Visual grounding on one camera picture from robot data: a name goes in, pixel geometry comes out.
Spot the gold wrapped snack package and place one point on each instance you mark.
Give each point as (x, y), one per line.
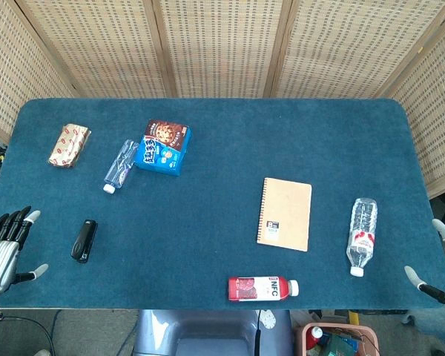
(68, 146)

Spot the blue table mat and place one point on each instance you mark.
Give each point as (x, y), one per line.
(207, 222)

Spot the grey-blue robot torso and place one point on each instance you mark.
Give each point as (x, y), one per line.
(207, 333)

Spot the blue cookie box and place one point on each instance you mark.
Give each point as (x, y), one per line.
(159, 155)

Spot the clear water bottle red label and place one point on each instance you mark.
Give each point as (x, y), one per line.
(362, 237)

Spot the pink plastic basket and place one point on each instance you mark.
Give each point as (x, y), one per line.
(356, 328)

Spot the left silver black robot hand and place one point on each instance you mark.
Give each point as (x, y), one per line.
(0, 256)

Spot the red bottle white cap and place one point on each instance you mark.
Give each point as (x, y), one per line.
(313, 336)

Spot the woven rattan screen panel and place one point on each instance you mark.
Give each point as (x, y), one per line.
(437, 111)
(337, 48)
(7, 74)
(222, 48)
(96, 48)

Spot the red NFC juice bottle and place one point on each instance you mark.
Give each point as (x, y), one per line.
(259, 289)

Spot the clear water bottle purple label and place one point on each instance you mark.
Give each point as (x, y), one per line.
(119, 165)

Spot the black stapler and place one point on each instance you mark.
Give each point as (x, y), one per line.
(84, 241)

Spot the yellow spiral notebook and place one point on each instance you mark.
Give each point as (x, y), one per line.
(286, 211)

